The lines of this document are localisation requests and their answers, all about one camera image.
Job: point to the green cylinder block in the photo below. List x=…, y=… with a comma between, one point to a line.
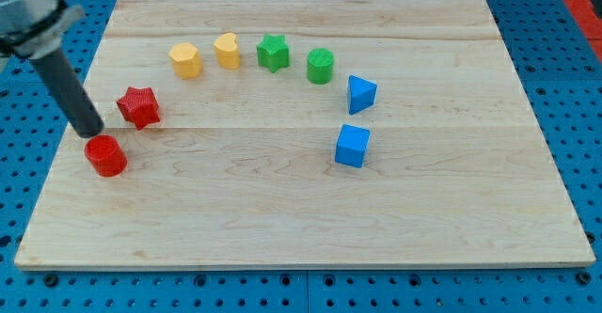
x=320, y=63

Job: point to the blue cube block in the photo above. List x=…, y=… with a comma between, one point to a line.
x=352, y=145

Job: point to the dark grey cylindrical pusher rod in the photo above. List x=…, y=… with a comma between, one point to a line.
x=60, y=78

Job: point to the green star block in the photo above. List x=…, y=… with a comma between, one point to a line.
x=273, y=52

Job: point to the yellow heart block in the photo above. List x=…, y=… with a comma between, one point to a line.
x=227, y=51

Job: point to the wooden board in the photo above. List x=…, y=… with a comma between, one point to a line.
x=240, y=172

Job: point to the blue triangle block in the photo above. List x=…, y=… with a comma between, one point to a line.
x=360, y=94

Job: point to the red star block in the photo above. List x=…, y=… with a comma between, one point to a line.
x=139, y=106

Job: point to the red cylinder block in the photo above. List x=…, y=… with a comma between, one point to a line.
x=105, y=155

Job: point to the yellow hexagon block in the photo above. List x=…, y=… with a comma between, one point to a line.
x=186, y=60

